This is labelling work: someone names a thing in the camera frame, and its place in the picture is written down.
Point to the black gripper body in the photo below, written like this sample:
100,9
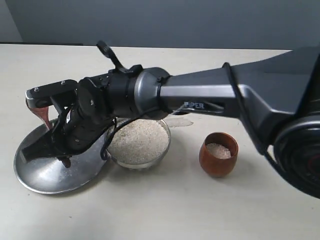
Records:
83,116

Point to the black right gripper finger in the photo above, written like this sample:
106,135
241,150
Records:
59,142

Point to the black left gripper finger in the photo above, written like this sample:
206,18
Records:
59,94

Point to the dark red wooden spoon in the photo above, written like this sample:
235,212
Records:
43,115

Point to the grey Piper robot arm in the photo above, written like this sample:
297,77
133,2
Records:
276,99

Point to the steel bowl of rice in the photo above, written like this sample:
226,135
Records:
141,144

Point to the brown wooden cup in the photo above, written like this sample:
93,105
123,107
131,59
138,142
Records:
218,154

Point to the round steel plate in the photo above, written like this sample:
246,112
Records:
49,176

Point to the clear tape strip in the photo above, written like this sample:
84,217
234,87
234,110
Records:
178,122

